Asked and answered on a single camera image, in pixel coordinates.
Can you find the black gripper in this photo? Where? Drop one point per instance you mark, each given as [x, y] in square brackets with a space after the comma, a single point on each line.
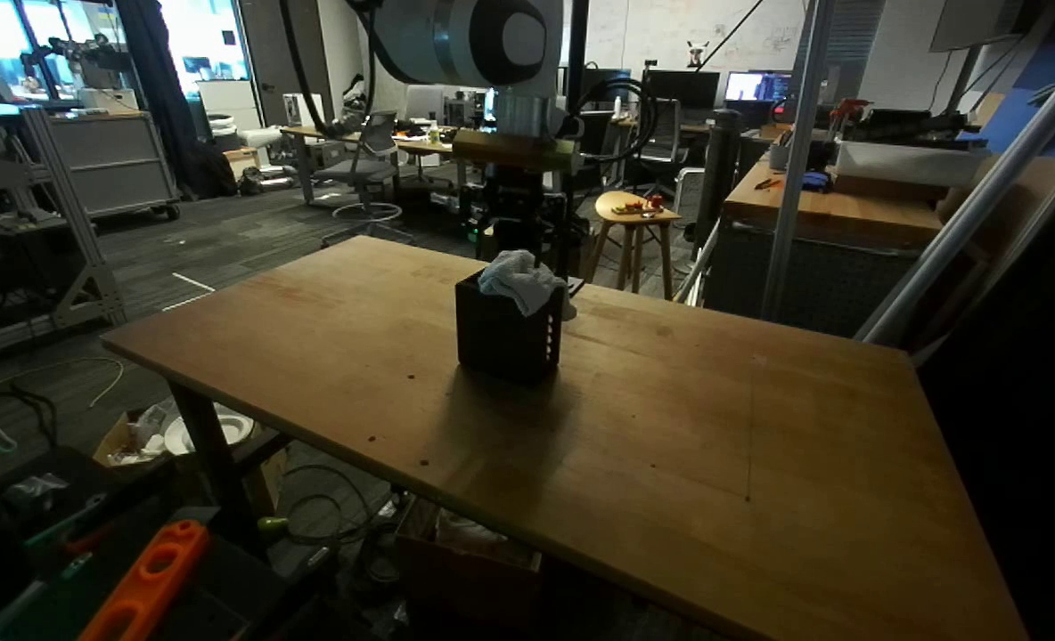
[520, 195]

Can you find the white terry towel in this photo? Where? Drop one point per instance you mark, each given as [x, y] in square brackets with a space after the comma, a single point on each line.
[520, 283]

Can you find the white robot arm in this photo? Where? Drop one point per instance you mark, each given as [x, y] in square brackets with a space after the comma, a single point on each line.
[458, 38]

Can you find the black perforated box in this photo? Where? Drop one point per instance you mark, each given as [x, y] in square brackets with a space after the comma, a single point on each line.
[503, 341]

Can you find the large brown cardboard box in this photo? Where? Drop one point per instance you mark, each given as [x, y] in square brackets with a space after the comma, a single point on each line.
[468, 574]

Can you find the small open cardboard box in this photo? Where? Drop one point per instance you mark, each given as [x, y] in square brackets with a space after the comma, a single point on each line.
[122, 444]

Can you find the round wooden stool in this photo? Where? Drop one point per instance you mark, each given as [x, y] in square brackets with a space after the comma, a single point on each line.
[637, 207]

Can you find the wooden office desk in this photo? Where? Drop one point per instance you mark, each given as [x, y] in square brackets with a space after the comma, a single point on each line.
[427, 148]

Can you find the black office chair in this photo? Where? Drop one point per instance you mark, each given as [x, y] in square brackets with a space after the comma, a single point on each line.
[658, 130]

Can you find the grey office chair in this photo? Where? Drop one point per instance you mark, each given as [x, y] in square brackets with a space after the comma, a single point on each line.
[377, 148]

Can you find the black vertical stand pole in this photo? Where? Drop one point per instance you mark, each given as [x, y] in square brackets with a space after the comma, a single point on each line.
[575, 46]

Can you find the wide dark computer monitor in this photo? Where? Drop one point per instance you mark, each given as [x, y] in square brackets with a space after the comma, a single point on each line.
[679, 90]

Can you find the lit computer monitor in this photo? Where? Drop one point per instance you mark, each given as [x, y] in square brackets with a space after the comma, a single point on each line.
[760, 85]

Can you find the silver upright metal pole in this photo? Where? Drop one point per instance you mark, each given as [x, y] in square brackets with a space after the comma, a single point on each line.
[791, 153]

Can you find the wooden top workbench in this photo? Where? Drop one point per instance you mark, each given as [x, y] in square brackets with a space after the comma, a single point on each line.
[832, 218]

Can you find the white bucket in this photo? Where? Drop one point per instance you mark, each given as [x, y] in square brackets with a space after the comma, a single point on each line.
[233, 425]

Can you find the white tray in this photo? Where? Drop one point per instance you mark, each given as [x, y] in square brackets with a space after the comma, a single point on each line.
[908, 166]

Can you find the grey drawer cabinet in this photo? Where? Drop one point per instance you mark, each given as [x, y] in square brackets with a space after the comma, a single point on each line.
[112, 160]

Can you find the thick silver slanted pole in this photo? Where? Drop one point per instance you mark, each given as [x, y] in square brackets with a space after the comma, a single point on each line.
[979, 193]

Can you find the thin silver slanted pole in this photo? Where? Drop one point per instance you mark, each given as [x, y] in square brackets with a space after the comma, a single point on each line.
[1012, 244]

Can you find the grey metal shelf rack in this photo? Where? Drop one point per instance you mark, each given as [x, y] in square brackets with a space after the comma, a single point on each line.
[30, 236]

